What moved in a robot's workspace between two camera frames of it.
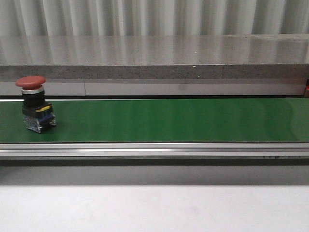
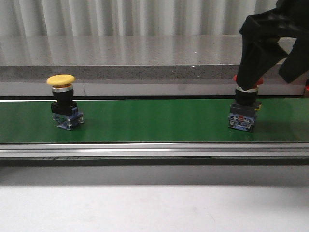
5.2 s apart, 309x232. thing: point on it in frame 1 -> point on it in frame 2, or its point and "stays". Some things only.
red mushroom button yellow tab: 37,114 -> 243,111
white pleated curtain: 72,18 stays
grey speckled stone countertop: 156,57 stays
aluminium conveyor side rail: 152,154 stays
